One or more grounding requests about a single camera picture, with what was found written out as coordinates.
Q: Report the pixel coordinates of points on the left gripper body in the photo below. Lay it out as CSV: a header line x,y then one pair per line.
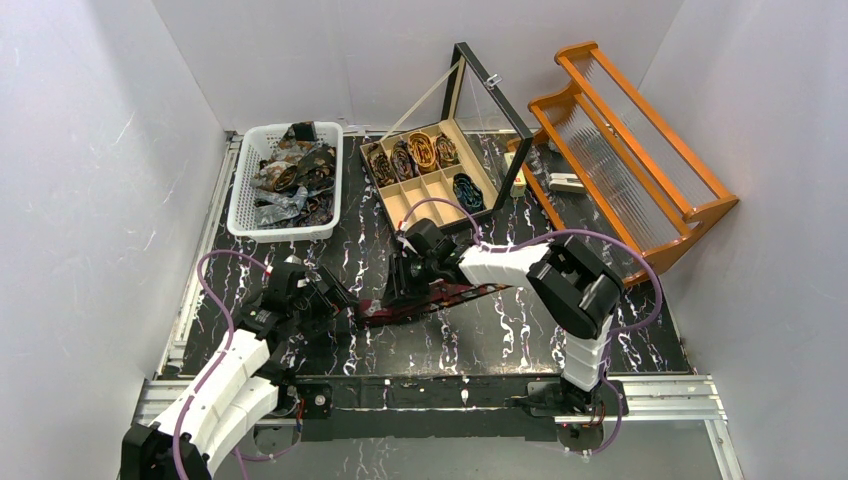
x,y
338,299

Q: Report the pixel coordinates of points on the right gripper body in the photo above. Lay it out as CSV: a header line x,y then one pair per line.
x,y
403,283

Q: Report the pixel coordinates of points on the red patterned tie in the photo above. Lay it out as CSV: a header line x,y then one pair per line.
x,y
441,295

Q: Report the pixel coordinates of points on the blue green tie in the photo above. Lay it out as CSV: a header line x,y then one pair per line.
x,y
468,194

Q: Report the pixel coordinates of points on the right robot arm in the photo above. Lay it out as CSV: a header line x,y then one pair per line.
x,y
580,293

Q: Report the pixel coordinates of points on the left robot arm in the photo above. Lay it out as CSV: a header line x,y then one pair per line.
x,y
242,382

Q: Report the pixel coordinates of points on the pile of patterned ties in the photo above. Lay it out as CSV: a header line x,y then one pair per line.
x,y
295,186

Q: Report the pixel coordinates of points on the wooden tie storage box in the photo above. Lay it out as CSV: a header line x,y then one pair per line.
x,y
428,195

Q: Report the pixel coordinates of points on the rolled purple patterned tie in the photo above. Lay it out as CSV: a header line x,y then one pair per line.
x,y
402,161

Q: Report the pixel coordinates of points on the rolled dark striped tie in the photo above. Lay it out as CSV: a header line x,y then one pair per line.
x,y
380,166

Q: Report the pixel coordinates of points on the rolled brown patterned tie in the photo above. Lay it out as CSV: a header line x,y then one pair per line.
x,y
446,151

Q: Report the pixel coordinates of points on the rolled orange tie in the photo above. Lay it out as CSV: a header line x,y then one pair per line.
x,y
422,151

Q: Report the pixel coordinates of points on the white plastic basket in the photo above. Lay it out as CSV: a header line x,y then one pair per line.
x,y
256,146

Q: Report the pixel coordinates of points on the small cream box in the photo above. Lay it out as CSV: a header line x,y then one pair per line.
x,y
519,183

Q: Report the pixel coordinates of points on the glass box lid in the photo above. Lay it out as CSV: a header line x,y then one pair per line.
x,y
483,125

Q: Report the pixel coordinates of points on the white stapler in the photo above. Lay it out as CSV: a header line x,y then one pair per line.
x,y
566,182

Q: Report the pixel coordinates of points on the orange wooden rack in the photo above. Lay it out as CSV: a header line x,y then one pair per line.
x,y
653,190

